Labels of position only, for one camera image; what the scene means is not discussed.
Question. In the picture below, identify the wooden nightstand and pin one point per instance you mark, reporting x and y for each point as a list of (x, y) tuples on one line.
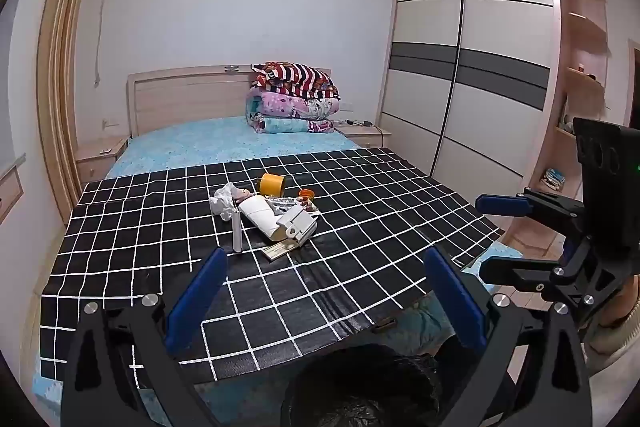
[(367, 137), (97, 164)]

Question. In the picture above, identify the blue folded blanket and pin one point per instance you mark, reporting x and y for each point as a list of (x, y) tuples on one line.
[(285, 125)]

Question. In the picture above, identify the wooden corner shelf unit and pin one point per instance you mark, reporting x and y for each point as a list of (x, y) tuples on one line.
[(580, 37)]

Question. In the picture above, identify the striped folded blanket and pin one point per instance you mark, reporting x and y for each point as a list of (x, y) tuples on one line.
[(295, 77)]

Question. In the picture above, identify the person's right forearm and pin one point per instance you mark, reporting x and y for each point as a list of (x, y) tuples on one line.
[(620, 337)]

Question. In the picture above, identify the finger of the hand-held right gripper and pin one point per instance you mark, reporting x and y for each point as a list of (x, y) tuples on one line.
[(502, 205), (505, 269)]

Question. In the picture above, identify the white wall socket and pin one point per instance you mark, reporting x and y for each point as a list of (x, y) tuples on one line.
[(111, 124)]

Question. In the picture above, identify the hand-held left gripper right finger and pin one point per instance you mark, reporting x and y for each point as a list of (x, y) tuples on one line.
[(455, 302)]

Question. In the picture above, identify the trash bin with black bag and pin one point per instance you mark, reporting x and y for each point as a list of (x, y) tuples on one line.
[(360, 387)]

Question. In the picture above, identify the wooden door frame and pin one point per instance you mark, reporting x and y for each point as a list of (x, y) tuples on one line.
[(60, 82)]

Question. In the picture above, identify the air conditioner pipe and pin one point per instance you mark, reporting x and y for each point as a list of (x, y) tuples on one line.
[(96, 32)]

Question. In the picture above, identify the white tube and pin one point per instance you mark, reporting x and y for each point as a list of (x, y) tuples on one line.
[(236, 232)]

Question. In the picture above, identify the yellow tape roll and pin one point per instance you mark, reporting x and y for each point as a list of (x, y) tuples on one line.
[(270, 185)]

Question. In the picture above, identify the white tissue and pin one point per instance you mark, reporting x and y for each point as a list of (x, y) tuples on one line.
[(222, 202)]

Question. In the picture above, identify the flat brown booklet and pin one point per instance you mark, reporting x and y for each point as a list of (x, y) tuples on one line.
[(277, 251)]

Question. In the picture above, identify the blue white cloth item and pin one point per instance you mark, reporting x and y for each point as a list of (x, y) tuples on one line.
[(553, 179)]

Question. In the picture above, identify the sliding door wardrobe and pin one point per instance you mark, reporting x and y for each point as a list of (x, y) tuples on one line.
[(470, 72)]

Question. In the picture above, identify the silver blister pack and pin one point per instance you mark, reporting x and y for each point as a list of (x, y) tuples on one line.
[(282, 204)]

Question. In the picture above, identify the pink folded blanket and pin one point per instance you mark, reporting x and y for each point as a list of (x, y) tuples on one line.
[(290, 107)]

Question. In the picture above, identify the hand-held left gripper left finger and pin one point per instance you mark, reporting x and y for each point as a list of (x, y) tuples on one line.
[(200, 292)]

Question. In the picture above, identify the black white checked tablecloth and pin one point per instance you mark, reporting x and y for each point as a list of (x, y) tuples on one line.
[(350, 277)]

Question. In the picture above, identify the small red item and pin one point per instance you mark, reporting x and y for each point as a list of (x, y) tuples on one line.
[(311, 207)]

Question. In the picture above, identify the wooden bed headboard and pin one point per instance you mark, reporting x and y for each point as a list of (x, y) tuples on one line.
[(190, 97)]

